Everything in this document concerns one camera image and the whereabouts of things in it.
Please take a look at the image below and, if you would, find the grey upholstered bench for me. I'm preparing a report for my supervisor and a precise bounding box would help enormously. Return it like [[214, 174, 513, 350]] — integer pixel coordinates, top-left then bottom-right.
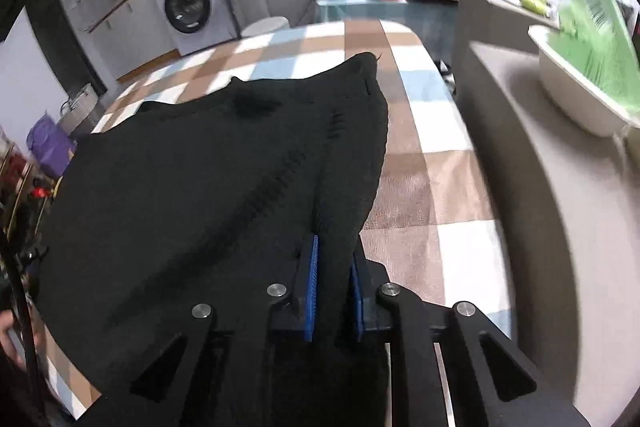
[[452, 42, 640, 409]]

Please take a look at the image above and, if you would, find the white kitchen counter cabinet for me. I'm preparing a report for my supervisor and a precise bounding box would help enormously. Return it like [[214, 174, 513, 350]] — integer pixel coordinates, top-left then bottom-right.
[[84, 0, 241, 80]]

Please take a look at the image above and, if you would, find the green plastic bag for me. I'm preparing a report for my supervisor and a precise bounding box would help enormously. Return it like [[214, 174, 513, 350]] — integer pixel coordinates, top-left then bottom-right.
[[547, 0, 640, 128]]

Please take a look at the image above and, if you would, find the person's left hand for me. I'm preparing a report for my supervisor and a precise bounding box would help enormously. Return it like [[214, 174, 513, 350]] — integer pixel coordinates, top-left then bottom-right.
[[0, 311, 25, 367]]

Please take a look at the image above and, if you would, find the white washing machine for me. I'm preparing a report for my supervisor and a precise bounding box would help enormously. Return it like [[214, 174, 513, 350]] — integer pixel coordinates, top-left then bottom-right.
[[150, 0, 236, 57]]

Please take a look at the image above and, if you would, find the black knit sweater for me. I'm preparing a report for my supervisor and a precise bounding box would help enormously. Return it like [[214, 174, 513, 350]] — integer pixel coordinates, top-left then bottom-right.
[[37, 51, 391, 427]]

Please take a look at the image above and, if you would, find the black cable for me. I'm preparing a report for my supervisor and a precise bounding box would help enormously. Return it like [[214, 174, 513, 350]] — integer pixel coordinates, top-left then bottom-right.
[[0, 227, 47, 427]]

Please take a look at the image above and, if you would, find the purple bag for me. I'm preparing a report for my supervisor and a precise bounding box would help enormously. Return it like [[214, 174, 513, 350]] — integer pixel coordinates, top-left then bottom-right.
[[26, 114, 76, 180]]

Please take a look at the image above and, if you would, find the grey woven basket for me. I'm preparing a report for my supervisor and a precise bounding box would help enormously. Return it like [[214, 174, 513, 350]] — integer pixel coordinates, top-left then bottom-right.
[[57, 82, 101, 138]]

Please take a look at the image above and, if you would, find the white basin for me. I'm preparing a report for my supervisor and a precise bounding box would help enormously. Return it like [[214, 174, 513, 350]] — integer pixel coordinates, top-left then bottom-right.
[[528, 24, 640, 138]]

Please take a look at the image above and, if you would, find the checked blanket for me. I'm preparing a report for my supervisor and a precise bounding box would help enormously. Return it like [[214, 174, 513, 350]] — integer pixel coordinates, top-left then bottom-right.
[[42, 19, 516, 419]]

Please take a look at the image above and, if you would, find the gold metal shoe rack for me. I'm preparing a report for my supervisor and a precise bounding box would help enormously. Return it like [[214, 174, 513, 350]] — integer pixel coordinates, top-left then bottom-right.
[[0, 127, 57, 259]]

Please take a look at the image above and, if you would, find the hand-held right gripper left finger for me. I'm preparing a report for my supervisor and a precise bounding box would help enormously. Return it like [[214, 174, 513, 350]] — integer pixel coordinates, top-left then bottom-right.
[[75, 234, 321, 427]]

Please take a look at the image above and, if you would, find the black tall cabinet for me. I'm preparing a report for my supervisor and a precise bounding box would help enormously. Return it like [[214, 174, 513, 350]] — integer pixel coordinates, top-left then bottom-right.
[[25, 0, 109, 96]]

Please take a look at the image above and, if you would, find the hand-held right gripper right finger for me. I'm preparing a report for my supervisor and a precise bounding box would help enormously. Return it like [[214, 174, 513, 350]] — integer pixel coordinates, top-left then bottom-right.
[[349, 252, 591, 427]]

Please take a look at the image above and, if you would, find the white round stool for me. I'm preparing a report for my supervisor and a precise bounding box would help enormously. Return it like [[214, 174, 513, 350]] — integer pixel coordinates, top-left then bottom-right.
[[242, 16, 291, 39]]

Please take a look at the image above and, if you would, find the glass side table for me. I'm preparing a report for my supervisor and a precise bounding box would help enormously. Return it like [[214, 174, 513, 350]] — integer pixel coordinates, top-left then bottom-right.
[[315, 0, 459, 64]]

